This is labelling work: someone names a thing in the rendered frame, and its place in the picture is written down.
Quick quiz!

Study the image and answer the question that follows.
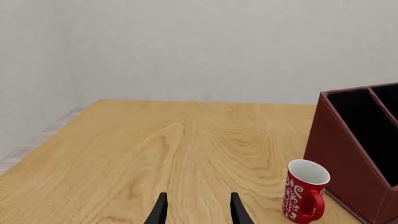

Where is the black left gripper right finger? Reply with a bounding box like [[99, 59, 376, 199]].
[[230, 192, 255, 224]]

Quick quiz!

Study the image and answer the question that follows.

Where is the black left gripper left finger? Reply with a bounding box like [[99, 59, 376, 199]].
[[146, 192, 168, 224]]

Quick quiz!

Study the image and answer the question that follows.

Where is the red-brown desk caddy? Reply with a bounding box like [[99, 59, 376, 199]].
[[303, 82, 398, 224]]

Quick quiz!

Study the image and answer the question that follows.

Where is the red mug with white pattern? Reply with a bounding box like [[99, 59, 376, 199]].
[[281, 159, 331, 224]]

